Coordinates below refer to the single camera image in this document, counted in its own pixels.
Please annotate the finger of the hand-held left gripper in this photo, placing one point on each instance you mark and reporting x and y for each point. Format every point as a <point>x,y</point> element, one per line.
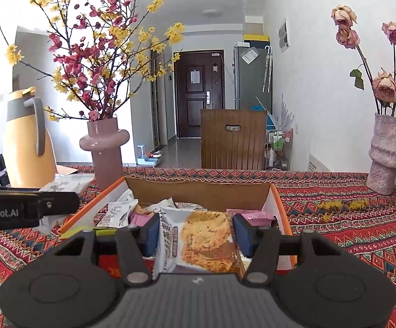
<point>61,203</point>

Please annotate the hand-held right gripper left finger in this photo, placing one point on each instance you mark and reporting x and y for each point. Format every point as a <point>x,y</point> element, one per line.
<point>150,235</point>

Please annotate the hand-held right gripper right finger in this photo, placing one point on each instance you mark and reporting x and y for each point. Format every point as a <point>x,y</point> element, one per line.
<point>244,235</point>

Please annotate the white snack packet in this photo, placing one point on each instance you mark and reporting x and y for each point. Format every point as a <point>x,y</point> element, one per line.
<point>68,184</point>
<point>115,213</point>
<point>125,196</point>
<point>156,205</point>

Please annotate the pink snack packet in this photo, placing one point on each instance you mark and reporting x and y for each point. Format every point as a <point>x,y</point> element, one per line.
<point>139,217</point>
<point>256,216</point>

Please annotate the red cardboard box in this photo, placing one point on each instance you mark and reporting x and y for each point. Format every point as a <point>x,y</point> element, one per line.
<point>201,191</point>

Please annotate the yellow thermos jug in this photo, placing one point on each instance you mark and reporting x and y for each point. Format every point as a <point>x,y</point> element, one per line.
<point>30,150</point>

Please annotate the mauve glass vase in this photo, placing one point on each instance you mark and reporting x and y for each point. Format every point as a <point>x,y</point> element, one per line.
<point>105,157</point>

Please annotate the white pet water fountain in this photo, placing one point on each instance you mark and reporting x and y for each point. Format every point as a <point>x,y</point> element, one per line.
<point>146,159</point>

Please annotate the fallen yellow flower petals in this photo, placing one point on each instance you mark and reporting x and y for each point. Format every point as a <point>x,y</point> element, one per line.
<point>331,205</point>

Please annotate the patterned red tablecloth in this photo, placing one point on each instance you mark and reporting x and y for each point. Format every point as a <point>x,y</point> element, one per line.
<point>338,232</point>

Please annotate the trolley rack with bottles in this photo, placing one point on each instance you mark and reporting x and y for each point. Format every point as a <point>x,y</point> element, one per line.
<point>280,143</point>

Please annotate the white dried grass bundle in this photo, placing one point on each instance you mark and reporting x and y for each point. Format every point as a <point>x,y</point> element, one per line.
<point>283,116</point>

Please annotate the dark brown door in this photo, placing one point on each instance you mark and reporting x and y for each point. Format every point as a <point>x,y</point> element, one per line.
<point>198,109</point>

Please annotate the pink and yellow blossom branches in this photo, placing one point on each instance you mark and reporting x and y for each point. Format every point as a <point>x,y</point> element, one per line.
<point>91,65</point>

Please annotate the grey refrigerator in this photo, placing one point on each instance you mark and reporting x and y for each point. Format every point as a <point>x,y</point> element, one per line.
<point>249,82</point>

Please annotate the grey textured vase with roses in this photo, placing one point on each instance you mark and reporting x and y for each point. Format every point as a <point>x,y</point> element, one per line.
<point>386,153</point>

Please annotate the white folded umbrella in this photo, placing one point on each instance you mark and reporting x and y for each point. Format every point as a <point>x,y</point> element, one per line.
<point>268,71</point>

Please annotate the yellow black box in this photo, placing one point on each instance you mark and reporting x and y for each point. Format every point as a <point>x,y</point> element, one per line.
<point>256,37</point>

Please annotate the dried pink roses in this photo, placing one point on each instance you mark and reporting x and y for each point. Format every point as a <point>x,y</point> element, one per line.
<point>386,87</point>

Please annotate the wall notice sheet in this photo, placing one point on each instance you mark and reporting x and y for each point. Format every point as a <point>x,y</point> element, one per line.
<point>284,36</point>

